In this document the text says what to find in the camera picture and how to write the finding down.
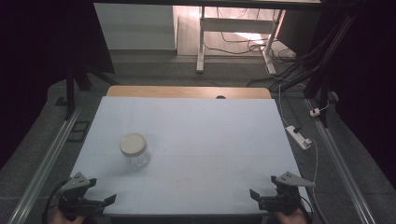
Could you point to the white power strip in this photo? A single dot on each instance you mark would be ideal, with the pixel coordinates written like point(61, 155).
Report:
point(299, 137)

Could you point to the white table sheet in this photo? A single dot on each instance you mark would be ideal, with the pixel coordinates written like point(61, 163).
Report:
point(202, 140)

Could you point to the white desk frame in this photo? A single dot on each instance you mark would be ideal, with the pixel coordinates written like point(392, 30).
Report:
point(236, 25)

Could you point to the person's left hand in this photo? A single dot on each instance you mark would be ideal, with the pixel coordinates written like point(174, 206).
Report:
point(67, 219)

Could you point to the cream round jar lid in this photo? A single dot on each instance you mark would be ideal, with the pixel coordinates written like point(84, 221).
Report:
point(133, 144)

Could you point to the dark curtain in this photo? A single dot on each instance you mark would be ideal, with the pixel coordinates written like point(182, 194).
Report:
point(37, 56)
point(367, 77)

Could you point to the clear glass jar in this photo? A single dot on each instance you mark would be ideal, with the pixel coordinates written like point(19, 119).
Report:
point(140, 161)

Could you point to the wooden table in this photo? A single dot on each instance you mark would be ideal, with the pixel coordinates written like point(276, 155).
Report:
point(174, 92)

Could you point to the aluminium floor rail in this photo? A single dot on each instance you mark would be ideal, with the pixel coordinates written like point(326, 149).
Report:
point(46, 161)
point(339, 161)

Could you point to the person's right hand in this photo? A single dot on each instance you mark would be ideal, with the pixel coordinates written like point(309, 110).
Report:
point(291, 219)

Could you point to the small white adapter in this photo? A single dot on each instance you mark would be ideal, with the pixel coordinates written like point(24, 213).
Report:
point(315, 112)

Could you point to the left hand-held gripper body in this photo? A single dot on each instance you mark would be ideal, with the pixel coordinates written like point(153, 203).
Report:
point(74, 183)

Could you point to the black plug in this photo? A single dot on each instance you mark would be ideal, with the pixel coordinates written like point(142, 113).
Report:
point(296, 128)

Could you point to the black metal stand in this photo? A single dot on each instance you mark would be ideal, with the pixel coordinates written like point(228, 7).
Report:
point(323, 93)
point(70, 93)

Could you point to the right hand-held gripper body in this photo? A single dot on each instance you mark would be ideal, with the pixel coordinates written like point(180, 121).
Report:
point(291, 194)

